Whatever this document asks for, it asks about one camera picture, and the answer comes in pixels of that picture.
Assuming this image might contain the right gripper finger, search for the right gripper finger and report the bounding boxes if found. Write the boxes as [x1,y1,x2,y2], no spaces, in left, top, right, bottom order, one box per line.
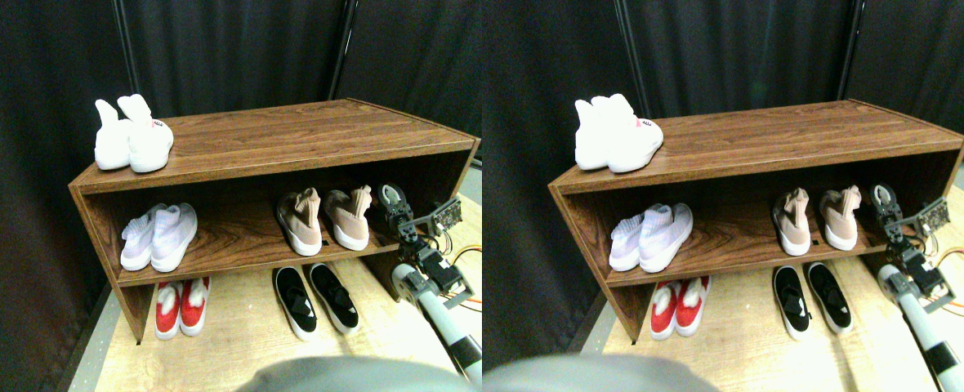
[377,183,409,226]
[870,183,901,226]

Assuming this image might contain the beige shoe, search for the beige shoe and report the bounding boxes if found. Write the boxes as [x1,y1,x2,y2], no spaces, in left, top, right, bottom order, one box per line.
[819,185,864,252]
[323,185,373,252]
[772,188,812,256]
[276,188,324,256]

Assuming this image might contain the black shoe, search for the black shoe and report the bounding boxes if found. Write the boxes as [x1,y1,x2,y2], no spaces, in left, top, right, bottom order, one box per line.
[309,262,360,336]
[274,267,318,341]
[773,266,812,341]
[806,262,853,335]

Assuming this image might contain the brown shoe rack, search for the brown shoe rack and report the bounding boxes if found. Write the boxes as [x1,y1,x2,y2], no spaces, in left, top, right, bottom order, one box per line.
[547,99,964,344]
[69,98,481,344]

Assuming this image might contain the black curtain stand pole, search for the black curtain stand pole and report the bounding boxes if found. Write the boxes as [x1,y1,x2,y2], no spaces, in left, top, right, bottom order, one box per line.
[328,0,361,100]
[613,0,639,99]
[837,0,868,100]
[112,0,136,99]

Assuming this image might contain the lilac shoe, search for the lilac shoe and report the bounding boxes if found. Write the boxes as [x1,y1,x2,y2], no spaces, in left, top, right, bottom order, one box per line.
[639,203,694,274]
[120,204,168,272]
[609,208,654,272]
[151,203,199,273]

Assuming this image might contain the white shoe with red mark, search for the white shoe with red mark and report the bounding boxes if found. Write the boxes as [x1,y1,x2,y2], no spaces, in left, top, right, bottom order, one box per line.
[118,94,175,174]
[592,94,664,174]

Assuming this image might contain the black bracket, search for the black bracket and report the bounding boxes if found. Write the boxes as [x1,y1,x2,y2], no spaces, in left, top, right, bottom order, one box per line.
[408,198,463,239]

